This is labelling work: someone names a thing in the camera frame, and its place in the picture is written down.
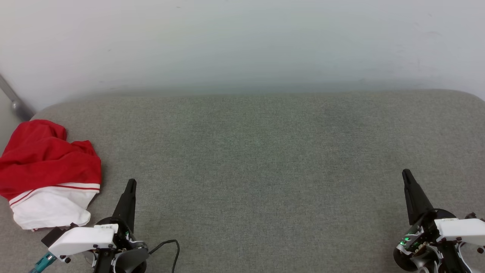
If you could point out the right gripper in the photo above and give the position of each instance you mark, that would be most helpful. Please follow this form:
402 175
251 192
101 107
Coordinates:
458 231

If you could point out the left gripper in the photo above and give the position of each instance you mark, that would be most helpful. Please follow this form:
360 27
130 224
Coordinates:
83 239

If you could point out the red and white garment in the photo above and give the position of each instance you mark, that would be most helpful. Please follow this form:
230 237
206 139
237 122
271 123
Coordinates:
45 159

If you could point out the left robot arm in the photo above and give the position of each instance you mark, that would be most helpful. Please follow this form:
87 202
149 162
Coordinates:
130 261

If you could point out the grey metal rod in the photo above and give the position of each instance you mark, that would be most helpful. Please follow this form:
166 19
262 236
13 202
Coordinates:
17 104

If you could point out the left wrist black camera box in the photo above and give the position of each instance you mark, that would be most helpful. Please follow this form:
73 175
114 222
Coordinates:
57 236

